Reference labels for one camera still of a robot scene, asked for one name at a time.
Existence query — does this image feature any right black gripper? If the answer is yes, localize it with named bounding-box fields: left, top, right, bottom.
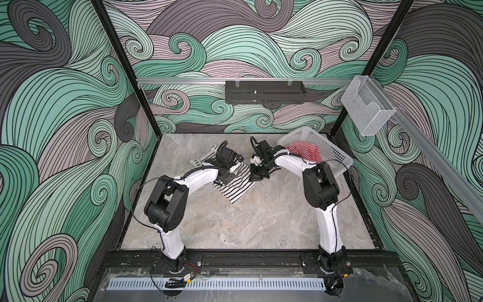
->
left=247, top=161, right=274, bottom=181

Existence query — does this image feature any black white striped tank top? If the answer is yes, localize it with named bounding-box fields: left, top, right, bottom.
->
left=189, top=144, right=254, bottom=203

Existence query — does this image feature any red white striped tank top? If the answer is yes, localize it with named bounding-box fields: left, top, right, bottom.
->
left=286, top=142, right=323, bottom=162

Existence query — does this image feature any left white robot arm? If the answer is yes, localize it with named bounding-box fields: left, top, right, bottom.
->
left=144, top=141, right=244, bottom=271

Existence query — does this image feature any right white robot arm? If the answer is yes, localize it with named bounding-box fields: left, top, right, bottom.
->
left=250, top=137, right=345, bottom=269

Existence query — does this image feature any white plastic laundry basket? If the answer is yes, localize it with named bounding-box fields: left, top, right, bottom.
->
left=277, top=127, right=353, bottom=178

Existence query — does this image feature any black perforated wall tray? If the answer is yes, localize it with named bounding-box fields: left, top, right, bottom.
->
left=225, top=80, right=306, bottom=108

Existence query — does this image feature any clear plastic wall bin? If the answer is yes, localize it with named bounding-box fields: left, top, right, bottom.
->
left=341, top=75, right=396, bottom=137

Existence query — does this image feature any aluminium wall rail back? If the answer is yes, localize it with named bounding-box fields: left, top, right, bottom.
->
left=136, top=77, right=353, bottom=87

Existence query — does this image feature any aluminium wall rail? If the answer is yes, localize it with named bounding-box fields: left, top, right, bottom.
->
left=136, top=77, right=353, bottom=87
left=376, top=81, right=482, bottom=222

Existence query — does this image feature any white slotted cable duct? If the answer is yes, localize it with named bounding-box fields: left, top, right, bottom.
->
left=106, top=277, right=326, bottom=291

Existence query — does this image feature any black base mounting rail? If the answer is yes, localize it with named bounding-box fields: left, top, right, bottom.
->
left=101, top=249, right=401, bottom=276

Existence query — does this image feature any aluminium wall rail right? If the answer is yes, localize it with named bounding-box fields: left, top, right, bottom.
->
left=376, top=81, right=482, bottom=222

